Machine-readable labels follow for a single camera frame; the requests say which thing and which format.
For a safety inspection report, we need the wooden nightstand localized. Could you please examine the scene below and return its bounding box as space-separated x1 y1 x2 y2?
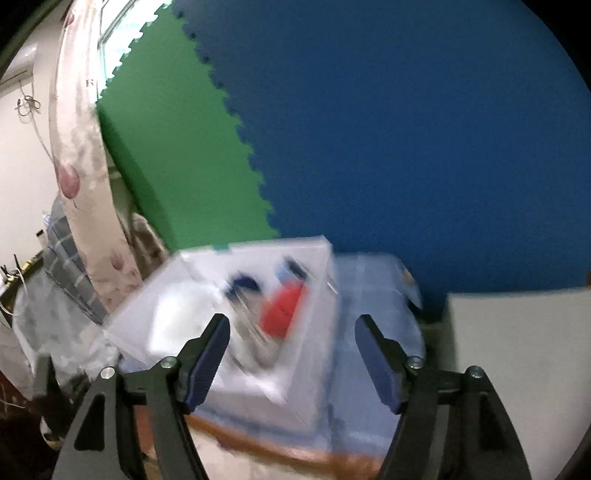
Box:
133 405 394 480

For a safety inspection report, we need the blue foam mat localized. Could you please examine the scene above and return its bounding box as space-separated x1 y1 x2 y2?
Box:
173 1 590 306

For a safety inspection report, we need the beige floral curtain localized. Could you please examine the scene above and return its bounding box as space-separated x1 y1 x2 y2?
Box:
49 1 168 313

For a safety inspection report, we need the blue checked cloth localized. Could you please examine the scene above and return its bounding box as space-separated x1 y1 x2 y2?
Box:
193 254 425 456

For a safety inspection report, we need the dark blue lace underwear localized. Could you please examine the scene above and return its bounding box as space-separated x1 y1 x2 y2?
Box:
224 273 262 299

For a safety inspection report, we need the white patterned cloth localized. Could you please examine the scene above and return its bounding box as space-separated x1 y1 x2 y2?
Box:
1 272 120 400

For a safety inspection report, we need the red underwear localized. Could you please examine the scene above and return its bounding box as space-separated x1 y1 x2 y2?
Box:
259 280 307 340

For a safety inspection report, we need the green foam mat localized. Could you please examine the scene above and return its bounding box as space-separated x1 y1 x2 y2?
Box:
96 6 279 251

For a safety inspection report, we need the grey plaid cloth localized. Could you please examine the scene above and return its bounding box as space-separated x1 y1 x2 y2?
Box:
43 195 107 326

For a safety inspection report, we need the white XINCCI cardboard box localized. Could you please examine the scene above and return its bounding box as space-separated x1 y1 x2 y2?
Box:
105 237 339 432

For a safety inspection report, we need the pale blue white underwear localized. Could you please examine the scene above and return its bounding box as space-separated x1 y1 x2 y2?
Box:
146 280 225 361

